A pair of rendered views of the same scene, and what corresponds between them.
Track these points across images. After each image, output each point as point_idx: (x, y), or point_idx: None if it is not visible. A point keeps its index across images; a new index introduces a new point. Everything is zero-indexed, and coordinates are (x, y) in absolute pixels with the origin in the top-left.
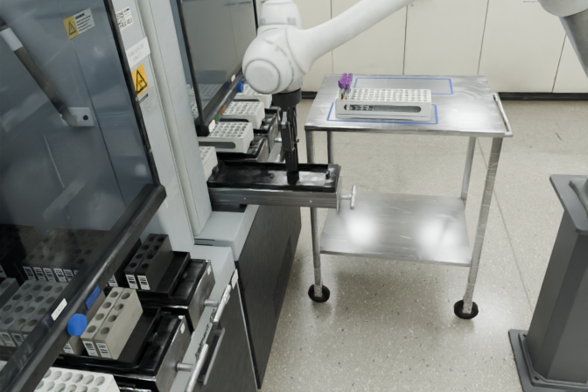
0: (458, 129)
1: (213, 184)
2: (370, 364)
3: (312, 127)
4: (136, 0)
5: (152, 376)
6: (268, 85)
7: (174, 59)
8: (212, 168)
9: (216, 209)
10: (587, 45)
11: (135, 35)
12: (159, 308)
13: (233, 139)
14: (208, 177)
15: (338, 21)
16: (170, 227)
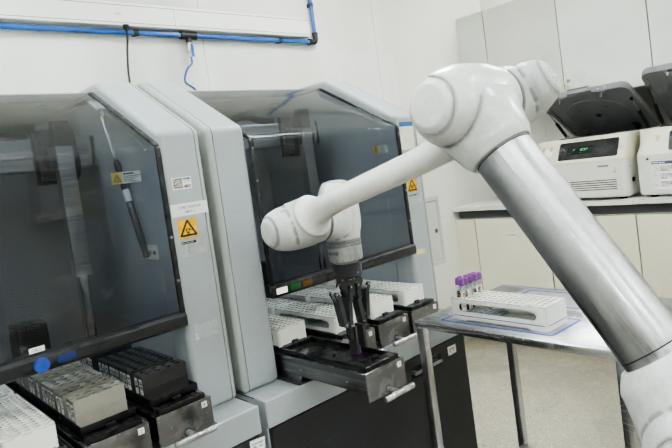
0: (570, 343)
1: (283, 350)
2: None
3: (421, 324)
4: (200, 173)
5: (86, 446)
6: (270, 239)
7: (243, 224)
8: (293, 338)
9: (282, 378)
10: (501, 200)
11: (192, 196)
12: (134, 407)
13: (327, 318)
14: (284, 344)
15: (333, 189)
16: (197, 359)
